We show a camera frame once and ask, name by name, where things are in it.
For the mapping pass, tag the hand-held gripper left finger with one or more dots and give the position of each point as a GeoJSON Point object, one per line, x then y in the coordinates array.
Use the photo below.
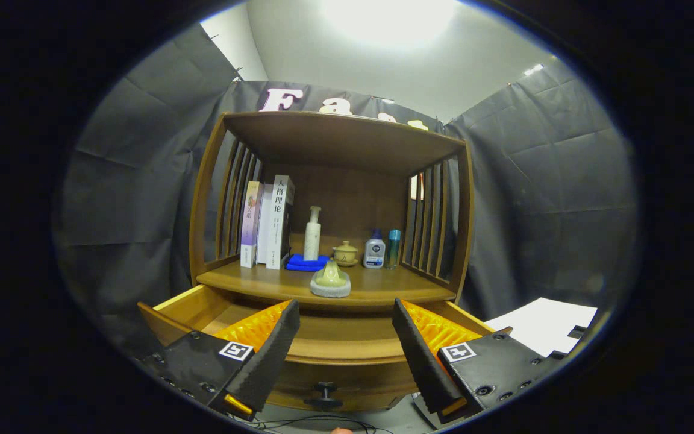
{"type": "Point", "coordinates": [271, 355]}

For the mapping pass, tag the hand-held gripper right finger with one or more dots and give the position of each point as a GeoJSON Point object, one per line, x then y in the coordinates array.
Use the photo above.
{"type": "Point", "coordinates": [419, 361]}

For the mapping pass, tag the black drawer knob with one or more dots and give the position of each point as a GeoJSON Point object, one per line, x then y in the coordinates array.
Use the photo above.
{"type": "Point", "coordinates": [325, 392]}

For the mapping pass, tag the wooden drawer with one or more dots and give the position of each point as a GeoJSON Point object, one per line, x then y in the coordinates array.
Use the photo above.
{"type": "Point", "coordinates": [347, 346]}

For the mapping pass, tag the wooden countertop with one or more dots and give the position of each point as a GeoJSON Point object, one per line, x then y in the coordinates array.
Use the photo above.
{"type": "Point", "coordinates": [383, 289]}

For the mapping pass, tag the wooden cabinet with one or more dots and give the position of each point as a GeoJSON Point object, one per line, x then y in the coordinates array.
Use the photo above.
{"type": "Point", "coordinates": [335, 141]}

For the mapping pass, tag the blue folded cloth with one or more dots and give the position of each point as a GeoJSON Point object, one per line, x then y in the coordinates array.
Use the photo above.
{"type": "Point", "coordinates": [300, 263]}

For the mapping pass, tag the small teal bottle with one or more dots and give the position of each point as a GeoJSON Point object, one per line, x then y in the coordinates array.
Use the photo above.
{"type": "Point", "coordinates": [393, 250]}

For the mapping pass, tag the white bottle with blue cap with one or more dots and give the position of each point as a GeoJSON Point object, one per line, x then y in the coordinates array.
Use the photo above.
{"type": "Point", "coordinates": [374, 253]}

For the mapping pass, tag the white pump bottle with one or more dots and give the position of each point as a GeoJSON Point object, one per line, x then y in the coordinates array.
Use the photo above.
{"type": "Point", "coordinates": [312, 238]}

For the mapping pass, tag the beige lidded teacup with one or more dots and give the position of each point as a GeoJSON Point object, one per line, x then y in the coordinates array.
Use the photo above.
{"type": "Point", "coordinates": [345, 254]}

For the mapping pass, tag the white board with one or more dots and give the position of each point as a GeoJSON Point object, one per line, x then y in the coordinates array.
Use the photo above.
{"type": "Point", "coordinates": [540, 325]}

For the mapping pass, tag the thin white book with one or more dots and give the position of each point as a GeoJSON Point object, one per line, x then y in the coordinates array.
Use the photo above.
{"type": "Point", "coordinates": [264, 229]}

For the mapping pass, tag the thick white and black book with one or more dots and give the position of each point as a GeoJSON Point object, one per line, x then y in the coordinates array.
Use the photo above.
{"type": "Point", "coordinates": [276, 223]}

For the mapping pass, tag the purple book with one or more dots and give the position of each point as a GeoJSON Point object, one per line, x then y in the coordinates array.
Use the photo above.
{"type": "Point", "coordinates": [250, 223]}

